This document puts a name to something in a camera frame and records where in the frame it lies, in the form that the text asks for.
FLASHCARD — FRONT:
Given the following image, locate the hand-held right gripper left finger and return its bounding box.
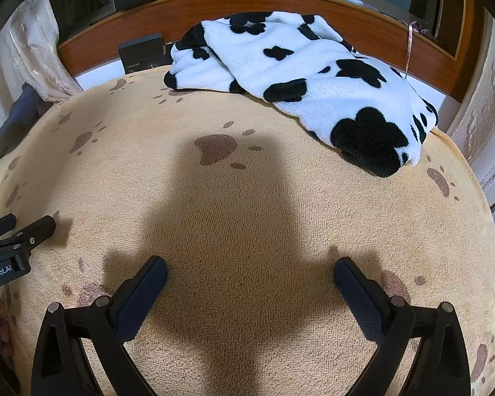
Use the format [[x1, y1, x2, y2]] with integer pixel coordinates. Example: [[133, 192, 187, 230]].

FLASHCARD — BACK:
[[31, 256, 168, 396]]

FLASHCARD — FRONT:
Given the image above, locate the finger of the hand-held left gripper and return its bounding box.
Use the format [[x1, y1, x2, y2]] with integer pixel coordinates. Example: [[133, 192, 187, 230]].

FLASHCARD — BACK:
[[0, 214, 17, 243], [0, 215, 57, 257]]

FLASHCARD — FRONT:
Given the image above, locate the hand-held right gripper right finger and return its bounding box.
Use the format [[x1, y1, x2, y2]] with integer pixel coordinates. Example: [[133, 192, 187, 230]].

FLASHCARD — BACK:
[[333, 256, 471, 396]]

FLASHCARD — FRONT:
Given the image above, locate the white black-spotted fleece garment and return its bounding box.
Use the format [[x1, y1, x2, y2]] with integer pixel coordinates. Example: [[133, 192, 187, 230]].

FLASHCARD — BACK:
[[164, 11, 439, 178]]

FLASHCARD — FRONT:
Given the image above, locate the beige paw-print blanket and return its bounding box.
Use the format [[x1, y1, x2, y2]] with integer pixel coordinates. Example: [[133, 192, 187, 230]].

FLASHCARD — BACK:
[[0, 70, 495, 396]]

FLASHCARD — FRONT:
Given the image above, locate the cream curtain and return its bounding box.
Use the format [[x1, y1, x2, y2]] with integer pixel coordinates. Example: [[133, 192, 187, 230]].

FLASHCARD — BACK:
[[0, 0, 83, 133], [445, 8, 495, 203]]

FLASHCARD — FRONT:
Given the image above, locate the small black box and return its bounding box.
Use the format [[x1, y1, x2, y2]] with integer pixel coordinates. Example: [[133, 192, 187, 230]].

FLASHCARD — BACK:
[[118, 33, 174, 76]]

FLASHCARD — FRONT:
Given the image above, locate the pink ribbon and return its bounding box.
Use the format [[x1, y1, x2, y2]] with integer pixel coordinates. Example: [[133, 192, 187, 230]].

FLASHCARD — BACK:
[[403, 20, 438, 79]]

